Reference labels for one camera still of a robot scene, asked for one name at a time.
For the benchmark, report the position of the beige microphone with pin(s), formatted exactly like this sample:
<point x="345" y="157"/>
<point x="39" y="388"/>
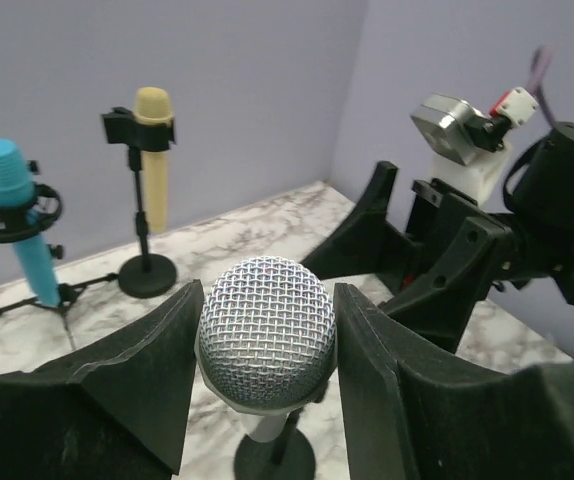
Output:
<point x="155" y="127"/>

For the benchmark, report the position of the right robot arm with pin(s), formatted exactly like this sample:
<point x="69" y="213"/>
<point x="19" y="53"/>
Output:
<point x="538" y="194"/>

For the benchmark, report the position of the tall black clip stand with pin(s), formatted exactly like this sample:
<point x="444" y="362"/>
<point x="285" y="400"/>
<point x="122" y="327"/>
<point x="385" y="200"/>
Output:
<point x="146" y="275"/>

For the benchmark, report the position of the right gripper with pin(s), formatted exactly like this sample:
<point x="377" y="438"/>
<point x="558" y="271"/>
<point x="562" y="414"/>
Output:
<point x="462" y="249"/>

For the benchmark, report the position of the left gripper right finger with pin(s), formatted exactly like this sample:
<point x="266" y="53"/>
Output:
<point x="411" y="410"/>

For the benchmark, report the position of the blue microphone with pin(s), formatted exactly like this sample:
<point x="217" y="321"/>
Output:
<point x="17" y="196"/>

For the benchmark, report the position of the black tripod shock-mount stand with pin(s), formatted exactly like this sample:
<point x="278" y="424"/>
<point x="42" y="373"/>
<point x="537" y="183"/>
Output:
<point x="49" y="208"/>

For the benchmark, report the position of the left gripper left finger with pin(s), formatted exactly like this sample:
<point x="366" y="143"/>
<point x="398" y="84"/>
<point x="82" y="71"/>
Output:
<point x="115" y="409"/>

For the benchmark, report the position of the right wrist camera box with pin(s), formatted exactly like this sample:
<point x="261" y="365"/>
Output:
<point x="470" y="149"/>

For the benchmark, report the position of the short black clip stand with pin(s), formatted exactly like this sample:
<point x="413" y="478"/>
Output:
<point x="288" y="456"/>

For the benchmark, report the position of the white microphone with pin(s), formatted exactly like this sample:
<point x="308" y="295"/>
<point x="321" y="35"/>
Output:
<point x="266" y="341"/>

